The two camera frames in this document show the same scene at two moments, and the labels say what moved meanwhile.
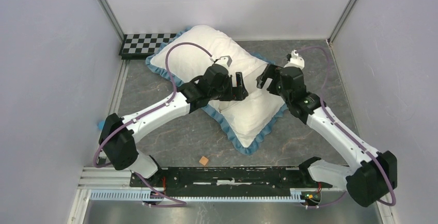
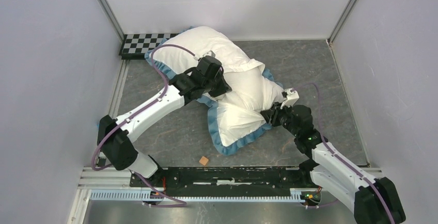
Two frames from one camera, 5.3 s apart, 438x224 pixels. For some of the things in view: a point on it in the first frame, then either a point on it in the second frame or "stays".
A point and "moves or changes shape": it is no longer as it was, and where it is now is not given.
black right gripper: (271, 71) to (271, 115)
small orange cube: (203, 160) stays
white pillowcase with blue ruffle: (248, 121) moves or changes shape
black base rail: (177, 179) stays
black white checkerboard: (140, 46) stays
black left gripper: (236, 93) to (222, 87)
